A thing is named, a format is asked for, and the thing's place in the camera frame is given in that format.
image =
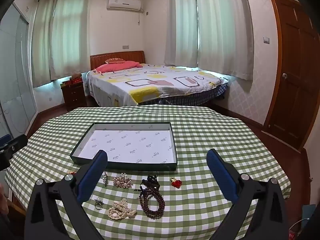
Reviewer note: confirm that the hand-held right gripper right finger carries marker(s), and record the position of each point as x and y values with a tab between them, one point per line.
225	177

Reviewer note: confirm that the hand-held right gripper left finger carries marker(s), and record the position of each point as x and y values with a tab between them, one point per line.
86	180

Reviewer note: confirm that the dark green shallow box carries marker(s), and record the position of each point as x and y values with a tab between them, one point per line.
130	142

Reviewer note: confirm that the person's left hand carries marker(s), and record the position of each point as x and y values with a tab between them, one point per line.
2	198

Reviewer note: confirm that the slim silver brooch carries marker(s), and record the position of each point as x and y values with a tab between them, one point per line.
105	178

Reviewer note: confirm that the flower rhinestone brooch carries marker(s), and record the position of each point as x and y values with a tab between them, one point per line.
122	180

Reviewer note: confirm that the red heart pendant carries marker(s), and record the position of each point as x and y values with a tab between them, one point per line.
176	183

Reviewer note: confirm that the green checked tablecloth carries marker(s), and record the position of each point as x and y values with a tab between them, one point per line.
200	135

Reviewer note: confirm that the glass wardrobe door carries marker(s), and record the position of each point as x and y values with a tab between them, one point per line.
15	80

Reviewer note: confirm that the dark wooden nightstand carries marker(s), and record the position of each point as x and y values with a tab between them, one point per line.
73	96

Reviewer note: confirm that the blue plaid mattress cover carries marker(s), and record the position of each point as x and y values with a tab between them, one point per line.
190	97

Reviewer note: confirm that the blue paper bag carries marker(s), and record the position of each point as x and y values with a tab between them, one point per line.
308	212

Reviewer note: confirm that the red box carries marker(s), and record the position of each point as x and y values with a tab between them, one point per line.
72	82

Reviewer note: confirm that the patterned white bed sheet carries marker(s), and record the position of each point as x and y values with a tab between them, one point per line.
162	80

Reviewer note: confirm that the narrow white curtain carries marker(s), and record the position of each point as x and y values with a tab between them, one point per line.
43	42
181	22

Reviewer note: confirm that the pink pillow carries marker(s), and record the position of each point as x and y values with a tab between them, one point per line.
115	66

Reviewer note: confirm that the metal door knob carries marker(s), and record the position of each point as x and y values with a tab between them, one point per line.
284	76

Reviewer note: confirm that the wooden headboard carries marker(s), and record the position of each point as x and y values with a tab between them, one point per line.
117	55

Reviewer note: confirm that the wide white curtain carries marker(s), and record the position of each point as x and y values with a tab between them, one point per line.
222	30
70	35

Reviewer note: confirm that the air conditioner pipe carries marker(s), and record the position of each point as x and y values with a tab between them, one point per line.
139	17

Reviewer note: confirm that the white air conditioner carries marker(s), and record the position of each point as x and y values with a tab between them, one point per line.
123	4

